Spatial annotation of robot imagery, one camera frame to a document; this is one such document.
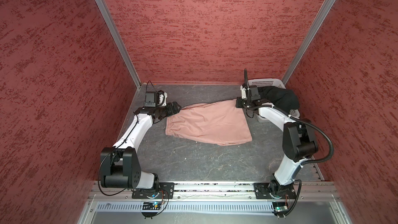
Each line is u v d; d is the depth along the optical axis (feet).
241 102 2.79
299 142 1.60
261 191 2.42
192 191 2.48
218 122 3.19
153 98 2.19
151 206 2.34
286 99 2.94
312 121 3.00
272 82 3.70
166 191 2.42
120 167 1.38
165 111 2.43
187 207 2.54
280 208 2.31
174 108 2.54
